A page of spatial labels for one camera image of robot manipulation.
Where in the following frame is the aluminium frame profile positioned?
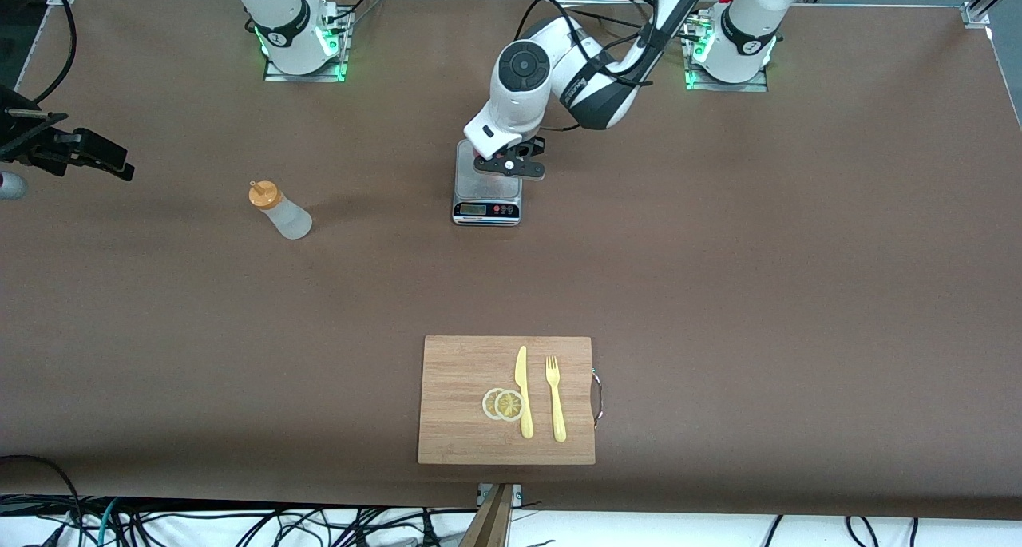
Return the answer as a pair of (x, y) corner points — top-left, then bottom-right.
(962, 0), (1022, 29)

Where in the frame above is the black looped floor cable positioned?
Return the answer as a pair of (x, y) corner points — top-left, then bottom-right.
(0, 454), (85, 532)

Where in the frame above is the brown table cover sheet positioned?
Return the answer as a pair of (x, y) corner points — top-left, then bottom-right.
(0, 0), (1022, 524)

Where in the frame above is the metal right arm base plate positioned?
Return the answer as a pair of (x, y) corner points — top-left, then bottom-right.
(263, 2), (354, 83)

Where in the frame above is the yellow plastic knife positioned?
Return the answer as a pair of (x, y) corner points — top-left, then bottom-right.
(514, 345), (535, 440)

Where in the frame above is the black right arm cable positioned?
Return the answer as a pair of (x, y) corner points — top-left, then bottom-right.
(32, 0), (79, 105)

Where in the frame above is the small metal bracket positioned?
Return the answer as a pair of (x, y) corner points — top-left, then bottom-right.
(477, 483), (524, 509)

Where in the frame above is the yellow plastic fork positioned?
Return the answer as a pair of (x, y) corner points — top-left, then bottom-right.
(545, 355), (568, 443)

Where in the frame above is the translucent sauce bottle orange cap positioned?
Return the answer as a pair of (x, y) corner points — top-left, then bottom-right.
(248, 180), (314, 241)

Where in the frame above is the silver digital kitchen scale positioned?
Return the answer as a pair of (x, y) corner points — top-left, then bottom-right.
(452, 138), (525, 228)

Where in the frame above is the teal cable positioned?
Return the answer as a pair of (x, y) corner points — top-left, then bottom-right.
(92, 497), (122, 547)

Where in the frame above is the black cable bundle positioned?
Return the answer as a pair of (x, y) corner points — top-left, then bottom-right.
(315, 0), (392, 33)

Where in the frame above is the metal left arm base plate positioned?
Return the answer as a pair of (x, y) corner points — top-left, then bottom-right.
(683, 12), (771, 93)

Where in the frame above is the wooden post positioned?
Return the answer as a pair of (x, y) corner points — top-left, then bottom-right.
(459, 483), (513, 547)

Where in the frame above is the wooden cutting board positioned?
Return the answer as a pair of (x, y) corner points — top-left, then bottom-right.
(417, 335), (604, 466)

